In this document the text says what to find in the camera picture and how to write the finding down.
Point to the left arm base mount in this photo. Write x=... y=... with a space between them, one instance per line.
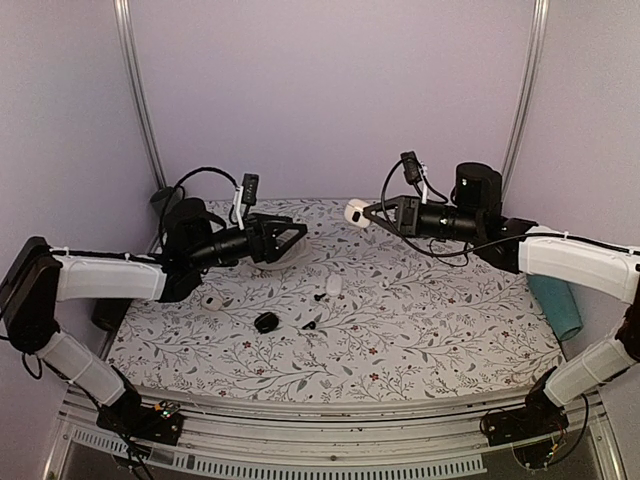
x=161 y=423

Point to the aluminium front rail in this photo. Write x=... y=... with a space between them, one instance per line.
x=252 y=439

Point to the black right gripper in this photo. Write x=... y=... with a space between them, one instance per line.
x=409 y=207

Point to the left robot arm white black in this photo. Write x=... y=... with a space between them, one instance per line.
x=195 y=240

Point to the aluminium frame post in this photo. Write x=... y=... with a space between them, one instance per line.
x=531 y=66
x=124 y=25

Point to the white oval earbud case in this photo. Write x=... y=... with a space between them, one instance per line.
x=334 y=285

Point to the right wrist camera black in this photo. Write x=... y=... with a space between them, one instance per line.
x=415 y=174

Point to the grey mug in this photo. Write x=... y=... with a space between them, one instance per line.
x=164 y=199

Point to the right aluminium frame post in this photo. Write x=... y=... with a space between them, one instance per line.
x=531 y=66

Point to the teal cup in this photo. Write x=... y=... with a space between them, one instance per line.
x=557 y=302

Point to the white earbud case small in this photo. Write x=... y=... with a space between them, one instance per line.
x=211 y=303

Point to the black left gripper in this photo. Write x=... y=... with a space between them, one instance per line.
x=267 y=248

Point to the grey swirl ceramic plate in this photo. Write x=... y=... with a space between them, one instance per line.
x=291 y=258

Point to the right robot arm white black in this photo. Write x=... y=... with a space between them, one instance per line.
x=473 y=215

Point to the black open earbud case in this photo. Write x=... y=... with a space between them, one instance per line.
x=266 y=322

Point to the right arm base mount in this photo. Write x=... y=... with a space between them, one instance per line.
x=525 y=430

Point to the left aluminium frame post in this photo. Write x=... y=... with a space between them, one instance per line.
x=124 y=25

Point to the cream earbud charging case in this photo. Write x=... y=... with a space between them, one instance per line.
x=354 y=213

